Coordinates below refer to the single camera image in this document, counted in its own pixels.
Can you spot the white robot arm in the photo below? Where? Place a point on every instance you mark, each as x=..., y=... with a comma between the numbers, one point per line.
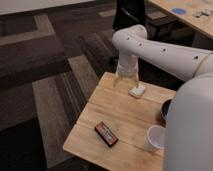
x=189, y=72

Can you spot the blue ceramic bowl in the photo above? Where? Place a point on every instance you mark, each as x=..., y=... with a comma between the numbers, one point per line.
x=164, y=109

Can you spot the small grey object on desk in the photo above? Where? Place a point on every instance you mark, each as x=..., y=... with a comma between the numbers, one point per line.
x=205, y=12

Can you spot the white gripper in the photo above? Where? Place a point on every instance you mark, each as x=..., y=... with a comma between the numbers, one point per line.
x=127, y=72

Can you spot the black office chair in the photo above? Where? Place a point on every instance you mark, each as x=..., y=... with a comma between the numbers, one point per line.
x=133, y=12

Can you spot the wooden desk in background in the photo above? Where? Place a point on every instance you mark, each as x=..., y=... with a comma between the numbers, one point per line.
x=203, y=24

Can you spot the brown chocolate bar box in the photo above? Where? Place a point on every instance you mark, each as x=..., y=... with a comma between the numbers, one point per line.
x=106, y=134

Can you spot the small white packet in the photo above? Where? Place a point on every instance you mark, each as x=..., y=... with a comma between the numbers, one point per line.
x=137, y=91

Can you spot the blue round disc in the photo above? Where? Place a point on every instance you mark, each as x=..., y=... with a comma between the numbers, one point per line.
x=178, y=11

